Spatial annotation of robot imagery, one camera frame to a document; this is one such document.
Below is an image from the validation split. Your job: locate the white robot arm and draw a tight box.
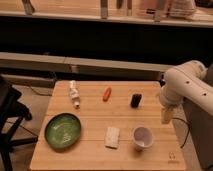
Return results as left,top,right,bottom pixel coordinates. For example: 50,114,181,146
159,60,213,124

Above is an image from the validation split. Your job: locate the white paper cup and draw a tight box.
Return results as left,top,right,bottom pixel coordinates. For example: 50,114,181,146
132,126,154,151

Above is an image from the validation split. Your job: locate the white sponge block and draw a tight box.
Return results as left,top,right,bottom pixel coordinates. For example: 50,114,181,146
105,127,120,149

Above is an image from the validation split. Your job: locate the orange carrot toy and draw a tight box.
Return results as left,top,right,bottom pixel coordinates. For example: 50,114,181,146
103,87,112,102

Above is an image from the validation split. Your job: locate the green plate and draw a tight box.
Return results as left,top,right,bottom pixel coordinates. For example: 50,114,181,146
44,113,81,150

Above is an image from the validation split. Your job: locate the black chair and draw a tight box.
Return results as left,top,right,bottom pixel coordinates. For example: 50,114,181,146
0,75,38,171

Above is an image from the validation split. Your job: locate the black cable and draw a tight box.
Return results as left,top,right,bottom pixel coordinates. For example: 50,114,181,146
172,116,192,149

